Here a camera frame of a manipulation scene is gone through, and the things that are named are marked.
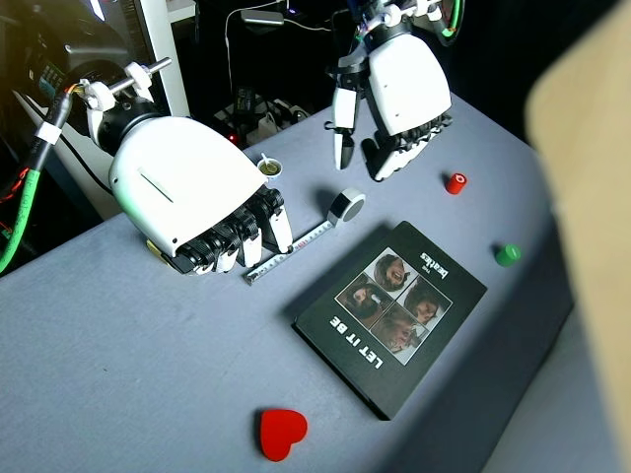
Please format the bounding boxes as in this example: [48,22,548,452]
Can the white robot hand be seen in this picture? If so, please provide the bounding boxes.
[107,115,296,276]
[323,24,454,182]

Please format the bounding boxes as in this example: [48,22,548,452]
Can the white and grey tape measure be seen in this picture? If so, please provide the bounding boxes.
[242,186,368,287]

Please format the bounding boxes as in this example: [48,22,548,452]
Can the black Let It Be book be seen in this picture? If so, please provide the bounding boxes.
[292,220,489,422]

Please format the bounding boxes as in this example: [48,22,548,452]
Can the small toy cup with spoon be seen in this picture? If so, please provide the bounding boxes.
[256,153,284,181]

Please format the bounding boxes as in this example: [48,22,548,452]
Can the white power strip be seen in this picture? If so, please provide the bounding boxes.
[255,98,313,139]

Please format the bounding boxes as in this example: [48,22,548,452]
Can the grey flat adapter box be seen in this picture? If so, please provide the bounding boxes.
[240,8,286,29]

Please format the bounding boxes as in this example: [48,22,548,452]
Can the black machine housing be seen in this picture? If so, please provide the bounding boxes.
[0,0,149,164]

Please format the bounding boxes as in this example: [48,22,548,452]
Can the green toy cylinder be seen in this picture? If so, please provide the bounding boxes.
[494,242,523,268]

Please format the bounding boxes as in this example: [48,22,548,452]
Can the grey table cloth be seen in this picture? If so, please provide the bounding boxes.
[0,91,578,473]

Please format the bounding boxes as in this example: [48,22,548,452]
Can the pale backdrop board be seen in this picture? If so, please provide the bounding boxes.
[526,0,631,473]

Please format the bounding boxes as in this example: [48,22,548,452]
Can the red heart block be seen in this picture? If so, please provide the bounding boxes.
[254,407,310,463]

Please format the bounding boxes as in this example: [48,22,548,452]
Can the white metal frame post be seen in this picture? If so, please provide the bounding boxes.
[136,0,192,119]

